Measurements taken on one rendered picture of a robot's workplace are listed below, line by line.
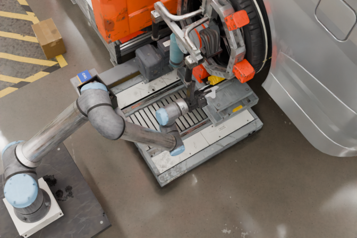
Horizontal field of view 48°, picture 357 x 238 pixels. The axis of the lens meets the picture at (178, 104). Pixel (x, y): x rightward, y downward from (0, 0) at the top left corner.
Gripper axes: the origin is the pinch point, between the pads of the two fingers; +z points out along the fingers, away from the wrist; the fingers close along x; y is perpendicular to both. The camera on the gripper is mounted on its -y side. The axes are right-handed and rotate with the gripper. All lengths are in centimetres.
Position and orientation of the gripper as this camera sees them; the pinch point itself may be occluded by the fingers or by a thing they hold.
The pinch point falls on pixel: (213, 85)
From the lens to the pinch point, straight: 226.2
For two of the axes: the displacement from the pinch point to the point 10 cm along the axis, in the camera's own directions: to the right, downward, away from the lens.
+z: 8.5, -4.5, 2.9
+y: 3.4, 8.8, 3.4
